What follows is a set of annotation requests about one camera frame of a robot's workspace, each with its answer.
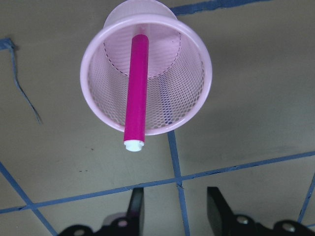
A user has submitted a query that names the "pink mesh cup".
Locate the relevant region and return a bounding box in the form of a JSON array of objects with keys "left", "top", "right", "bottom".
[{"left": 80, "top": 0, "right": 213, "bottom": 135}]

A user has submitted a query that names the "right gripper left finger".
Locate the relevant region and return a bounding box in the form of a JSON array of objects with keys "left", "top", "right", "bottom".
[{"left": 126, "top": 188, "right": 144, "bottom": 236}]

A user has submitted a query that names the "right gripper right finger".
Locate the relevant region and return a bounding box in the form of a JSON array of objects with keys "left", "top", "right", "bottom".
[{"left": 207, "top": 187, "right": 237, "bottom": 236}]

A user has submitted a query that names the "pink pen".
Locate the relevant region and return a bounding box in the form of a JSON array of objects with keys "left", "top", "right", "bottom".
[{"left": 124, "top": 34, "right": 149, "bottom": 152}]

